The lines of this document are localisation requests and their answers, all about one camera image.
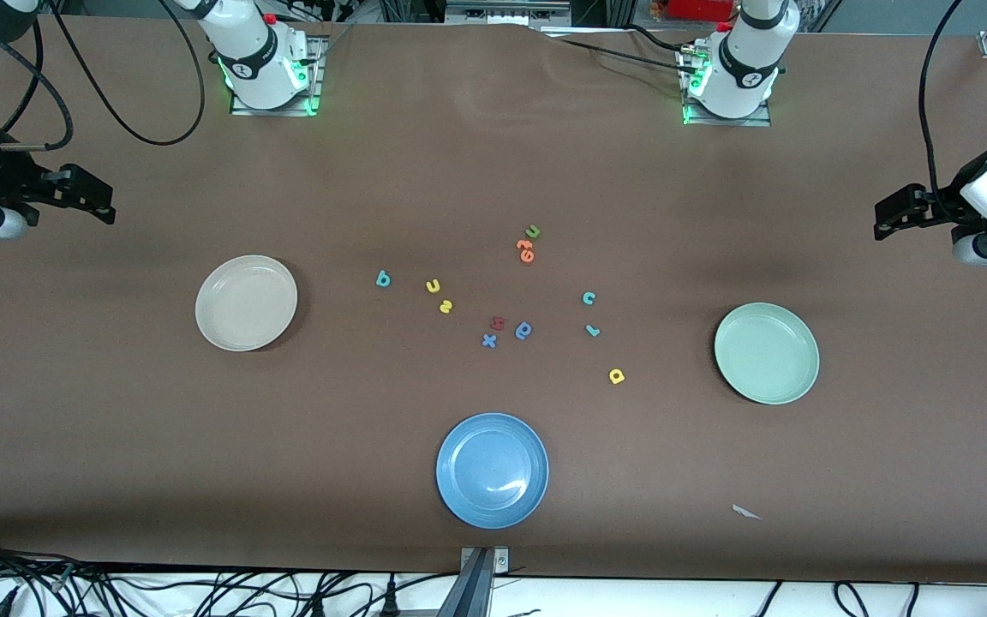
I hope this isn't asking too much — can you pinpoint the metal table edge bracket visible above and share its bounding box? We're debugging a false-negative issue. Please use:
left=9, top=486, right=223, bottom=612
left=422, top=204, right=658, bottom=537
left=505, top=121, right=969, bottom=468
left=438, top=547, right=511, bottom=617

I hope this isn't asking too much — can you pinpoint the grey metal equipment frame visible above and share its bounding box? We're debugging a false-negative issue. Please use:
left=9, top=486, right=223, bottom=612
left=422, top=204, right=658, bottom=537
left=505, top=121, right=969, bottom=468
left=445, top=0, right=573, bottom=28

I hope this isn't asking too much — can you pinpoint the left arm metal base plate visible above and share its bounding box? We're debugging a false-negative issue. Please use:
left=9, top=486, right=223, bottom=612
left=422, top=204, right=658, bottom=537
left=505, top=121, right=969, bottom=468
left=680, top=43, right=773, bottom=128

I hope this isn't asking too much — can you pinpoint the black cable on table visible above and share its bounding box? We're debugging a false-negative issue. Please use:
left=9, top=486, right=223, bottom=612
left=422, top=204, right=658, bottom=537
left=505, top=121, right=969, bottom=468
left=541, top=34, right=700, bottom=68

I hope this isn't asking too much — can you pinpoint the brown table cover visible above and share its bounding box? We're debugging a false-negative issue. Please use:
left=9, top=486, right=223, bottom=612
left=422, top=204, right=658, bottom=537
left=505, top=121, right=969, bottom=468
left=0, top=13, right=987, bottom=585

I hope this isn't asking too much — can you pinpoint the beige round plate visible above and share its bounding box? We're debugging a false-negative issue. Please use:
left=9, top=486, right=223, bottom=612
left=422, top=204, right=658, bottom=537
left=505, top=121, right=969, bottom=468
left=195, top=255, right=299, bottom=352

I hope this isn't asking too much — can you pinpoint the red box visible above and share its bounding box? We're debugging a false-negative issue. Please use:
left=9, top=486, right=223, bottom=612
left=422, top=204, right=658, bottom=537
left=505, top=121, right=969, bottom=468
left=665, top=0, right=734, bottom=22

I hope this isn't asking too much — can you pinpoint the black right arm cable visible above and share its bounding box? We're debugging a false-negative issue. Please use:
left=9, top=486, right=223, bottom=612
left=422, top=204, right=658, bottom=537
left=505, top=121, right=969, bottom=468
left=0, top=0, right=207, bottom=153

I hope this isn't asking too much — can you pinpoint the blue round plate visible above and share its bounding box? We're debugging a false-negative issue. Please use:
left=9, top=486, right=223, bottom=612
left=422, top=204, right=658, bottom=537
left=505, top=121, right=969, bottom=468
left=436, top=412, right=550, bottom=530

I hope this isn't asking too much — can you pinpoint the green round plate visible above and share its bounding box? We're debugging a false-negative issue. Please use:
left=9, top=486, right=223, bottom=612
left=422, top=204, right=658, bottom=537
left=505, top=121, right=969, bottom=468
left=714, top=302, right=821, bottom=405

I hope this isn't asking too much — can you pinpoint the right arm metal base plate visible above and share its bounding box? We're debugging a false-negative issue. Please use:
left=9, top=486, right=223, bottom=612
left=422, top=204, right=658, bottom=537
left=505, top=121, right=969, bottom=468
left=230, top=36, right=325, bottom=117

